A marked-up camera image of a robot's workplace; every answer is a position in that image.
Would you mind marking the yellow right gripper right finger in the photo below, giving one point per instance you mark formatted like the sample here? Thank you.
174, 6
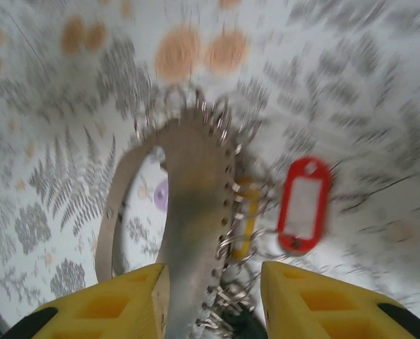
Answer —
319, 310

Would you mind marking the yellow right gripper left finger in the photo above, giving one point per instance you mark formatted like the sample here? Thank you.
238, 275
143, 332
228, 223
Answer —
118, 310

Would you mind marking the red key tag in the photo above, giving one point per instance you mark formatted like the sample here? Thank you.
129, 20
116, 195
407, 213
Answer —
287, 183

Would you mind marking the yellow key tag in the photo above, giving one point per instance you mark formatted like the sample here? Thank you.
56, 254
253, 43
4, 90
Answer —
246, 185

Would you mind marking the purple key tag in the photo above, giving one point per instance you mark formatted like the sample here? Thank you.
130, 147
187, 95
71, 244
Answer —
162, 196

